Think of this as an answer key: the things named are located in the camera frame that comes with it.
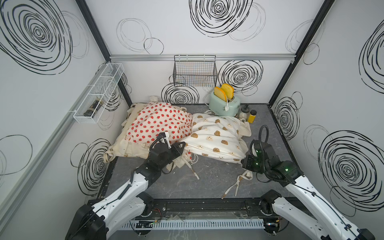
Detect rear yellow toast slice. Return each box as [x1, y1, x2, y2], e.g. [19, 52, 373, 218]
[221, 84, 235, 101]

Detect cream bear pillowcase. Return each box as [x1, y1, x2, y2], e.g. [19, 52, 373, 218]
[171, 113, 252, 169]

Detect black wire basket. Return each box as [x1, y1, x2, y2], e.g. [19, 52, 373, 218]
[173, 55, 218, 88]

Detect yellow bottle black cap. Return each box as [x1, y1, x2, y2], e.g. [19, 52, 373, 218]
[247, 110, 257, 124]

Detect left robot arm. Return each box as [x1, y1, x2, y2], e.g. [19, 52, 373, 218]
[65, 141, 187, 240]

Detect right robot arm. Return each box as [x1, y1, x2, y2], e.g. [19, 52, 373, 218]
[241, 140, 375, 240]

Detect cream bear pillow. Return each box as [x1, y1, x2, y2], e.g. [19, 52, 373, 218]
[103, 102, 157, 163]

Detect front yellow toast slice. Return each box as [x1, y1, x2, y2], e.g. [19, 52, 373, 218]
[214, 87, 227, 102]

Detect yellow toast slice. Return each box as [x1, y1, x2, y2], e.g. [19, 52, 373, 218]
[214, 87, 227, 102]
[221, 84, 235, 101]

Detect clear bottle black cap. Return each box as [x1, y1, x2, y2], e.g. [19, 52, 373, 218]
[238, 104, 251, 122]

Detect white wire shelf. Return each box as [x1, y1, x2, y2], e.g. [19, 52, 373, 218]
[74, 63, 124, 124]

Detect dark item in shelf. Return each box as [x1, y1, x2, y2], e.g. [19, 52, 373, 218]
[83, 99, 103, 117]

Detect strawberry print pillow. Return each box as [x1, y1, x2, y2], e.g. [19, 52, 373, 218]
[125, 102, 193, 147]

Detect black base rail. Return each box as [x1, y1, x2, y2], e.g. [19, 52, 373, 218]
[86, 197, 326, 218]

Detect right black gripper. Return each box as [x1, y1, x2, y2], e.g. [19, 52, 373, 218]
[239, 153, 269, 175]

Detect white slotted cable duct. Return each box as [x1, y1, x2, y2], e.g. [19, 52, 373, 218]
[120, 219, 265, 231]

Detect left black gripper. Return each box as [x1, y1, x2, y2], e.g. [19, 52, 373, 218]
[158, 140, 185, 171]

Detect mint green toaster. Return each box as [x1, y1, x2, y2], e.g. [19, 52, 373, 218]
[209, 92, 241, 117]

